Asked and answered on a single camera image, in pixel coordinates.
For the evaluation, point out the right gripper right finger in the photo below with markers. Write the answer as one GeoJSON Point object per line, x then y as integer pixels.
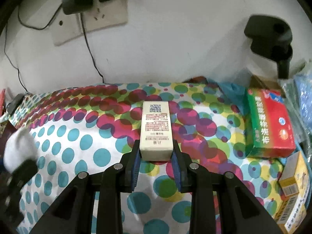
{"type": "Point", "coordinates": [239, 210]}

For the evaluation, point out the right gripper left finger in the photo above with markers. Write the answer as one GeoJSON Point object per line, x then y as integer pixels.
{"type": "Point", "coordinates": [72, 210]}

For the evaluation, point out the beige medicine box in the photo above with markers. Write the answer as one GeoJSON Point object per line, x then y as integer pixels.
{"type": "Point", "coordinates": [156, 141]}

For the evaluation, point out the white sock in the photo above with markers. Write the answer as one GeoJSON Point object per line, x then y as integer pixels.
{"type": "Point", "coordinates": [19, 148]}

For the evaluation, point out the dark metal tin box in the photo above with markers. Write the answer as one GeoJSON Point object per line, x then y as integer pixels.
{"type": "Point", "coordinates": [9, 130]}

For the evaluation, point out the yellow medicine box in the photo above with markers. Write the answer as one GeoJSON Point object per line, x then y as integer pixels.
{"type": "Point", "coordinates": [295, 176]}

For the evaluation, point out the black phone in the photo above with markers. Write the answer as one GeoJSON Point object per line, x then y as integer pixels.
{"type": "Point", "coordinates": [12, 106]}

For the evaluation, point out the red green medicine box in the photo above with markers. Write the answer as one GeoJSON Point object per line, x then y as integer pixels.
{"type": "Point", "coordinates": [269, 133]}

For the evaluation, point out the polka dot cloth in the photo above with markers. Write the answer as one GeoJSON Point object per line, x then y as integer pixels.
{"type": "Point", "coordinates": [90, 128]}

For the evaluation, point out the clear plastic bag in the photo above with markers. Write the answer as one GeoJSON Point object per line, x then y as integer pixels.
{"type": "Point", "coordinates": [297, 92]}

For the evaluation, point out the white wall socket plate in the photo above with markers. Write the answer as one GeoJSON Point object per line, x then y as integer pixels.
{"type": "Point", "coordinates": [102, 15]}

